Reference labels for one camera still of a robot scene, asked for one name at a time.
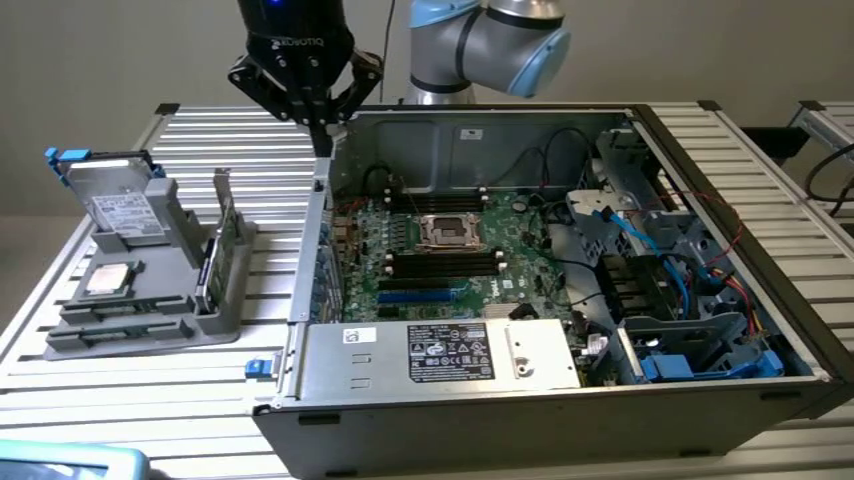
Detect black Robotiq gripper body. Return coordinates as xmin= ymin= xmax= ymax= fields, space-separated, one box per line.
xmin=234 ymin=0 xmax=356 ymax=99

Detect green RAM stick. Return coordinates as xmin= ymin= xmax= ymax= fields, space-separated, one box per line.
xmin=73 ymin=326 xmax=162 ymax=343

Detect silver hard disk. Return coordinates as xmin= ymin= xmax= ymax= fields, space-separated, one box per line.
xmin=64 ymin=158 xmax=173 ymax=240

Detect blue disk caddy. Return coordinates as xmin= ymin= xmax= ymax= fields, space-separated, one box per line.
xmin=44 ymin=145 xmax=165 ymax=182

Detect grey parts rack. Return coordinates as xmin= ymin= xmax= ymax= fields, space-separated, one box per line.
xmin=41 ymin=177 xmax=261 ymax=362

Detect green motherboard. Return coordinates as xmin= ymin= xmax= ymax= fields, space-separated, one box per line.
xmin=328 ymin=191 xmax=576 ymax=324

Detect black expansion slot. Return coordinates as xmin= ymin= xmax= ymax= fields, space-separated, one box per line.
xmin=377 ymin=278 xmax=451 ymax=293

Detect metal disk bay cage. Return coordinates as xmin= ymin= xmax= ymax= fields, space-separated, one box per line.
xmin=564 ymin=126 xmax=672 ymax=242

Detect blue expansion slot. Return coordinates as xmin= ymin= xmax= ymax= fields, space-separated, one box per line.
xmin=377 ymin=290 xmax=451 ymax=305

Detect silver CPU chip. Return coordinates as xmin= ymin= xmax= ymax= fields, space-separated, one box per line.
xmin=81 ymin=261 xmax=146 ymax=297

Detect blue case latch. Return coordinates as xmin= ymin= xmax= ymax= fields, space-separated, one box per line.
xmin=244 ymin=354 xmax=278 ymax=383

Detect silver power supply unit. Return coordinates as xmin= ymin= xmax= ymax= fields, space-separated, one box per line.
xmin=290 ymin=318 xmax=583 ymax=402

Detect black fan shroud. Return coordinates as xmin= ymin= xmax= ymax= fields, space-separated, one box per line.
xmin=595 ymin=253 xmax=676 ymax=320

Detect black box between tables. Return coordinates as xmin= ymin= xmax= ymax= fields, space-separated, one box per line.
xmin=737 ymin=126 xmax=803 ymax=162

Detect open black PC case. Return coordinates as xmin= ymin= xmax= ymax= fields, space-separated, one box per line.
xmin=250 ymin=102 xmax=854 ymax=480

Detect teal device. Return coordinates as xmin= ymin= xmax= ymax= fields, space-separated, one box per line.
xmin=0 ymin=439 xmax=149 ymax=480

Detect thin black hanging cable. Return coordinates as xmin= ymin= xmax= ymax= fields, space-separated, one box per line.
xmin=377 ymin=0 xmax=396 ymax=103

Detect graphics card with metal bracket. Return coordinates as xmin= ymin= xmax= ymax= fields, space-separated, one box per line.
xmin=197 ymin=168 xmax=242 ymax=315

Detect black looped case wire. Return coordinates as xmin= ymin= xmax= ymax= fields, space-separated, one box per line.
xmin=495 ymin=126 xmax=596 ymax=190

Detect CPU socket with metal frame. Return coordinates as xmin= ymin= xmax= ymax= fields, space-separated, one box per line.
xmin=413 ymin=213 xmax=488 ymax=254

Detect blue SATA wire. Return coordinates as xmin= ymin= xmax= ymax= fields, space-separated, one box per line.
xmin=601 ymin=206 xmax=720 ymax=297

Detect thin red wire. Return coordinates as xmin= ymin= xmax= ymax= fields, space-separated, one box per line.
xmin=637 ymin=191 xmax=747 ymax=262

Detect thick black cable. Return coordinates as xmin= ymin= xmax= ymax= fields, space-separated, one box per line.
xmin=806 ymin=141 xmax=854 ymax=207

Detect yellow and red power wires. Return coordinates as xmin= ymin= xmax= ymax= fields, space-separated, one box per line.
xmin=724 ymin=271 xmax=769 ymax=342

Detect blue disk bay rail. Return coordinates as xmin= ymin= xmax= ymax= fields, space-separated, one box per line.
xmin=635 ymin=348 xmax=787 ymax=385

